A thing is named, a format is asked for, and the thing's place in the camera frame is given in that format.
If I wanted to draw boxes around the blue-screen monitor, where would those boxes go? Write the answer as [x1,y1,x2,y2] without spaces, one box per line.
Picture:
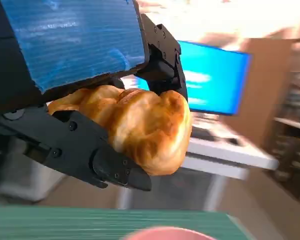
[134,39,252,116]

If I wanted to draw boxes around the long braided toy bread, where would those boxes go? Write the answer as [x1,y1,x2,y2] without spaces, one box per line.
[47,84,193,176]

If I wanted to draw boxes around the white desk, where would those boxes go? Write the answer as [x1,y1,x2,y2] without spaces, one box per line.
[117,112,280,212]

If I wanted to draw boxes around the green cutting mat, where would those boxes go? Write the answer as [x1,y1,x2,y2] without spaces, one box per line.
[0,204,246,240]

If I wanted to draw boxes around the brown cardboard partition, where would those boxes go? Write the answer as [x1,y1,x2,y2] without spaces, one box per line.
[222,37,298,153]

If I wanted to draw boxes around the pink bowl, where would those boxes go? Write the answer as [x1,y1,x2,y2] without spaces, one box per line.
[124,226,221,240]

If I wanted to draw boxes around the black left robot hand blue tape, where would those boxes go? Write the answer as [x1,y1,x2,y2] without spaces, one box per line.
[0,0,189,192]

